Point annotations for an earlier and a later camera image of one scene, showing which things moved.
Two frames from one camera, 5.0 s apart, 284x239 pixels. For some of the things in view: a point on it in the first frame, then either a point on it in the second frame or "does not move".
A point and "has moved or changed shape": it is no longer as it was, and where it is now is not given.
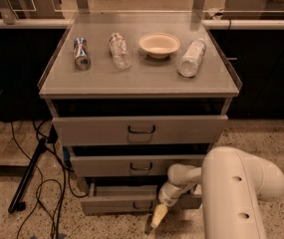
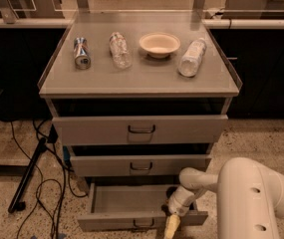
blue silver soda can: x=83 y=55 does not move
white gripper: x=166 y=196 to x=176 y=205
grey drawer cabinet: x=131 y=94 does not move
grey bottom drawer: x=131 y=198 has moved or changed shape
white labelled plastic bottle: x=188 y=65 does not move
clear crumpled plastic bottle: x=121 y=55 does not move
